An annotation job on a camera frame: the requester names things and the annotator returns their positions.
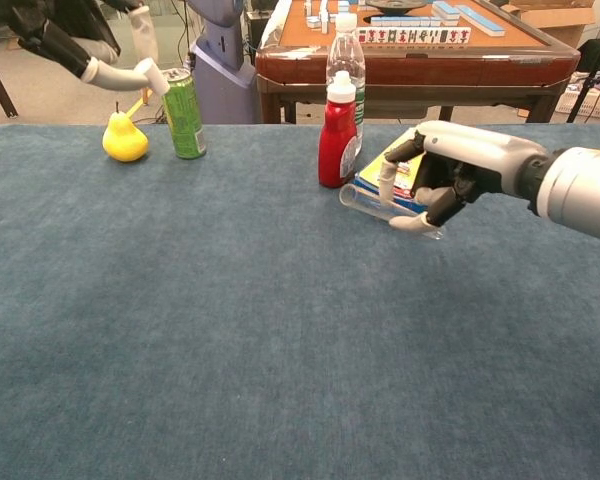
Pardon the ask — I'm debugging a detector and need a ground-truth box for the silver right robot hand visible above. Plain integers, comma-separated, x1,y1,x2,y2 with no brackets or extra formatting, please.
378,120,556,235

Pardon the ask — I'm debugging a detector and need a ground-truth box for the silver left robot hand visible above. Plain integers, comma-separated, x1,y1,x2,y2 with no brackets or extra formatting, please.
0,0,160,92

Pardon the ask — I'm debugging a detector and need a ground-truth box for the clear plastic tube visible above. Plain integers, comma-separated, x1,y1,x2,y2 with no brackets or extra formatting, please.
338,182,447,242

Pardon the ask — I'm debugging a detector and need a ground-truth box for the yellow toy pear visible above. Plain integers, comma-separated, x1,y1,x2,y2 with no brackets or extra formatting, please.
102,101,150,164

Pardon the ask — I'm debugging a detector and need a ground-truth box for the green soda can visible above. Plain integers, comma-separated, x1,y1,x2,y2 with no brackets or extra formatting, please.
159,68,208,160

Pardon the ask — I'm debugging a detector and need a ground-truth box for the yellow razor package box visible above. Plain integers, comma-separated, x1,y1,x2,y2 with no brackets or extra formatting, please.
353,127,431,211

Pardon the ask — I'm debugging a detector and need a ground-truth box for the brown mahjong table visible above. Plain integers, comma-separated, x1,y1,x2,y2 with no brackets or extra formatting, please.
254,0,581,125

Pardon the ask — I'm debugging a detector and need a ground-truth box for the white plastic basket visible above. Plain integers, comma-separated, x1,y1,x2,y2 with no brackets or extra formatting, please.
554,82,600,121

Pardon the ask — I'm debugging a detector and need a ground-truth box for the black tripod stand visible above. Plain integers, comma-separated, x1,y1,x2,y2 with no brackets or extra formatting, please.
565,0,600,124

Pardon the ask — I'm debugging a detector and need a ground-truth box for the face-up mahjong tile row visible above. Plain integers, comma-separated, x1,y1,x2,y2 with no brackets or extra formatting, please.
358,27,472,45

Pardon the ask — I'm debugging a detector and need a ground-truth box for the blue-backed mahjong tile row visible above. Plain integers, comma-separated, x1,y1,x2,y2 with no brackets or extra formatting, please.
457,4,506,37
371,15,444,29

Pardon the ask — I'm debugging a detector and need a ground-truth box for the red ketchup bottle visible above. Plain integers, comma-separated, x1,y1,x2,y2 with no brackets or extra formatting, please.
318,70,360,189

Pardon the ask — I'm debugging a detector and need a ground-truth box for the cardboard box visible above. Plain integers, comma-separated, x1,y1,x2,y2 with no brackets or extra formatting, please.
509,0,596,49

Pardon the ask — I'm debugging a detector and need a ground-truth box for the clear plastic water bottle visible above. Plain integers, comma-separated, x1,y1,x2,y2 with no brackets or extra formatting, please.
326,13,367,154

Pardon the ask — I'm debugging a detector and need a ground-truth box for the blue table mat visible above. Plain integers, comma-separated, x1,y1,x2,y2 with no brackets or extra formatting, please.
0,122,600,480

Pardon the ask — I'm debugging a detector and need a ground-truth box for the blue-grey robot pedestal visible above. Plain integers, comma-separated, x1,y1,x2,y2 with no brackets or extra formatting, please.
185,0,259,125

